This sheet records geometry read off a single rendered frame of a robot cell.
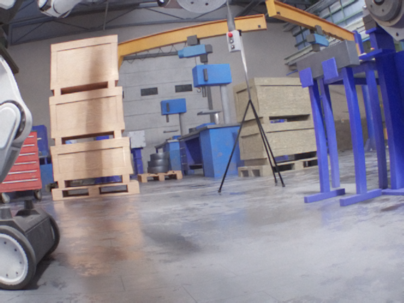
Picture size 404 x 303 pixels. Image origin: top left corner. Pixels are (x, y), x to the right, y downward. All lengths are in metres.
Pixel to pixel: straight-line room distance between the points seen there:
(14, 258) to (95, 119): 4.40
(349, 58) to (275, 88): 4.09
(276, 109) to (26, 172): 3.63
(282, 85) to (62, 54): 3.21
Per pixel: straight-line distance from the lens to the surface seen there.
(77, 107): 5.52
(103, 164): 5.42
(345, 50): 2.27
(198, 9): 1.41
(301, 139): 6.35
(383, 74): 2.41
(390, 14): 2.13
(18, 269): 1.22
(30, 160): 5.66
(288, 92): 6.37
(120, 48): 9.04
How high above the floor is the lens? 0.34
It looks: 1 degrees up
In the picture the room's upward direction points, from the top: 7 degrees counter-clockwise
